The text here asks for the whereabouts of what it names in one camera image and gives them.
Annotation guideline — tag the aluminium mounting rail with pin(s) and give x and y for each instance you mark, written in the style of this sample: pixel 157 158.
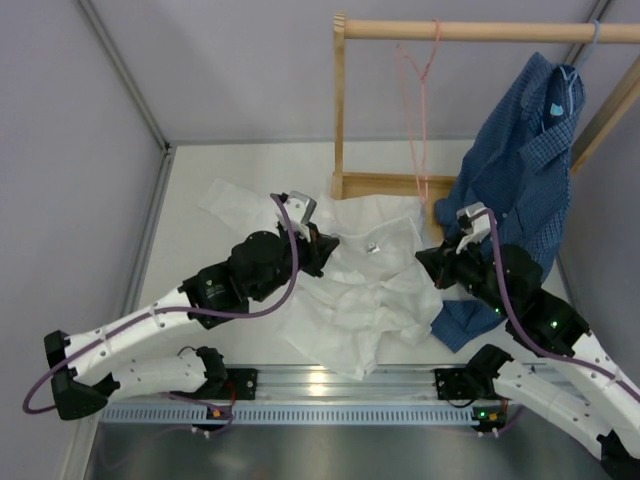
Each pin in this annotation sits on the aluminium mounting rail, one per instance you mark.
pixel 350 382

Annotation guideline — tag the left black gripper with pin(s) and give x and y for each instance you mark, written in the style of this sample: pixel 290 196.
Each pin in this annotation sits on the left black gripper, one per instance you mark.
pixel 324 244

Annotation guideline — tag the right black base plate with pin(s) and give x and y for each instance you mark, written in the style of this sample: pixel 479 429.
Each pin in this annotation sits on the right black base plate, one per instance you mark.
pixel 456 388

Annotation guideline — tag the pink wire hanger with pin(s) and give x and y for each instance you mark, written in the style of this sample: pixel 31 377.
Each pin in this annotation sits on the pink wire hanger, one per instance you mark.
pixel 403 57

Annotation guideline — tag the blue wire hanger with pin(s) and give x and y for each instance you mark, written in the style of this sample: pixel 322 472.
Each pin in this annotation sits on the blue wire hanger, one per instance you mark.
pixel 562 92

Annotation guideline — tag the slotted grey cable duct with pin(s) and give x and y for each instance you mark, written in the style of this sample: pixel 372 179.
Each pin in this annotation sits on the slotted grey cable duct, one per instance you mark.
pixel 255 414

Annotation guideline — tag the blue checked shirt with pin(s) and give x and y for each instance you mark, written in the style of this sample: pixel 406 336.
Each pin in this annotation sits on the blue checked shirt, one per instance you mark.
pixel 518 170

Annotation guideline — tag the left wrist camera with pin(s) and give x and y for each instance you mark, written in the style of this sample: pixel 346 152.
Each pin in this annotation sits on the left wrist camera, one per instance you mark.
pixel 300 207

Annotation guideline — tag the aluminium corner post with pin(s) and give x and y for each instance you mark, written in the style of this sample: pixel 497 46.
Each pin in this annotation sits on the aluminium corner post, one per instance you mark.
pixel 90 14

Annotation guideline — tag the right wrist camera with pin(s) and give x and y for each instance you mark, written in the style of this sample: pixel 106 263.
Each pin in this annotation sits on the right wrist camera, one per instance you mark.
pixel 467 216

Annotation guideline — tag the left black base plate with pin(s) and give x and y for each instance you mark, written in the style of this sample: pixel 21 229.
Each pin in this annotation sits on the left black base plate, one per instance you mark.
pixel 235 383

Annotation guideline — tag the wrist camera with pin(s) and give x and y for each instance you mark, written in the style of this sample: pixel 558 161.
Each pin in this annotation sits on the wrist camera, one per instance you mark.
pixel 300 207
pixel 467 216

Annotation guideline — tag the wooden clothes rack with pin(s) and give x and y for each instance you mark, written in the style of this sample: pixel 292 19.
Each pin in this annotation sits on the wooden clothes rack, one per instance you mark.
pixel 347 185

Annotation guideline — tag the white shirt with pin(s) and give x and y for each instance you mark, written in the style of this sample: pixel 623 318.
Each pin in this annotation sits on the white shirt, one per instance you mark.
pixel 372 288

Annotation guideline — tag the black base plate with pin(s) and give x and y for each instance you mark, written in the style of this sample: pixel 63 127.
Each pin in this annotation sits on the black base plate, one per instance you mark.
pixel 456 388
pixel 235 383

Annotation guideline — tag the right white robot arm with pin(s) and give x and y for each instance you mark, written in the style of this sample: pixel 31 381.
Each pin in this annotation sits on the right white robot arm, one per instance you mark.
pixel 604 415

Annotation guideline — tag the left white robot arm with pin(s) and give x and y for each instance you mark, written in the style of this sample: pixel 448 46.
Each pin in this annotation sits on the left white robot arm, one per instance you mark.
pixel 93 369

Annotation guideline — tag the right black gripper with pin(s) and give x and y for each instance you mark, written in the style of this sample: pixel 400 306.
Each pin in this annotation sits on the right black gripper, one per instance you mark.
pixel 452 257

